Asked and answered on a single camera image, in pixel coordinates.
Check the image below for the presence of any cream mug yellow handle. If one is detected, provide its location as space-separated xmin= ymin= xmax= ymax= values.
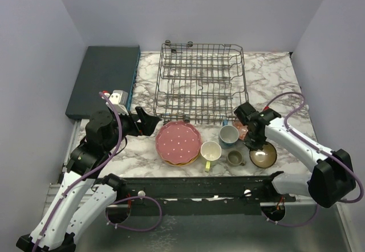
xmin=200 ymin=141 xmax=222 ymax=172

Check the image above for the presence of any purple cable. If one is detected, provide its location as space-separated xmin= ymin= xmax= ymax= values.
xmin=262 ymin=92 xmax=364 ymax=227
xmin=31 ymin=91 xmax=163 ymax=252

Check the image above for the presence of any yellow plate under pink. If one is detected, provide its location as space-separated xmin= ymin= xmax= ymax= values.
xmin=163 ymin=155 xmax=199 ymax=167

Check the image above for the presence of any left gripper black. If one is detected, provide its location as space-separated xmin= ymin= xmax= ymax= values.
xmin=106 ymin=105 xmax=160 ymax=151

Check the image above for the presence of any grey wire dish rack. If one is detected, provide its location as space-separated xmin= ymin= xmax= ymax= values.
xmin=153 ymin=40 xmax=249 ymax=124

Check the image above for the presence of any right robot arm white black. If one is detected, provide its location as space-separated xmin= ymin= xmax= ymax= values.
xmin=234 ymin=102 xmax=357 ymax=208

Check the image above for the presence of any small grey-brown cup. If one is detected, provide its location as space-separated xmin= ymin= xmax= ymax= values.
xmin=226 ymin=150 xmax=246 ymax=166

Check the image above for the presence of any pink polka dot plate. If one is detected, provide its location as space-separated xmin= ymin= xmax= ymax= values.
xmin=155 ymin=121 xmax=202 ymax=164

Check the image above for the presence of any dark patterned bowl cream inside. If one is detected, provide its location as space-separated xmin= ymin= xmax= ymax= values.
xmin=249 ymin=143 xmax=277 ymax=169

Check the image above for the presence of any red and blue patterned bowl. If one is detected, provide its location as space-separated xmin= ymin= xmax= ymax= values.
xmin=233 ymin=119 xmax=248 ymax=140

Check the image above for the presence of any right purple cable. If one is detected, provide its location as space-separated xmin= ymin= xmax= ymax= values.
xmin=262 ymin=92 xmax=364 ymax=227

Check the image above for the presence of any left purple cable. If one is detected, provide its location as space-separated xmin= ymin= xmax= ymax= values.
xmin=31 ymin=91 xmax=163 ymax=252

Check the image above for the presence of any blue mug white inside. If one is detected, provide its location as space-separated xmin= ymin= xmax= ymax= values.
xmin=218 ymin=125 xmax=240 ymax=149

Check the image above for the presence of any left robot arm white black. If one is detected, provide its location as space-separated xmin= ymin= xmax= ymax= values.
xmin=16 ymin=107 xmax=160 ymax=251

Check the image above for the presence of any dark grey flat box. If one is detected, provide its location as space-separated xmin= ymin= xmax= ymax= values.
xmin=65 ymin=46 xmax=141 ymax=120

